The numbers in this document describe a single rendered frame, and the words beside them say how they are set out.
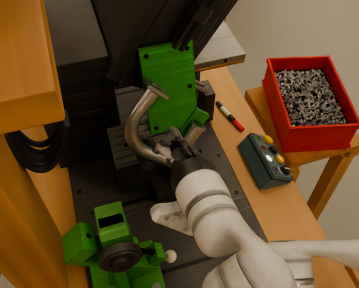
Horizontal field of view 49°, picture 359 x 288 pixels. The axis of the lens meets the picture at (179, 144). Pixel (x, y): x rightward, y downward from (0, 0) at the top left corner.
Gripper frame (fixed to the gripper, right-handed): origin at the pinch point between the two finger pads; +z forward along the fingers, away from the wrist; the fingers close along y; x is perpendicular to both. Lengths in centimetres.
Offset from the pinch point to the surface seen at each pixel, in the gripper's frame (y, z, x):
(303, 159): -59, 24, -5
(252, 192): -37.5, 10.7, 6.9
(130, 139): -2.0, 14.8, 11.2
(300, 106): -53, 35, -16
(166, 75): -1.0, 18.4, -4.4
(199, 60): -12.4, 31.5, -9.2
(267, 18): -142, 214, -41
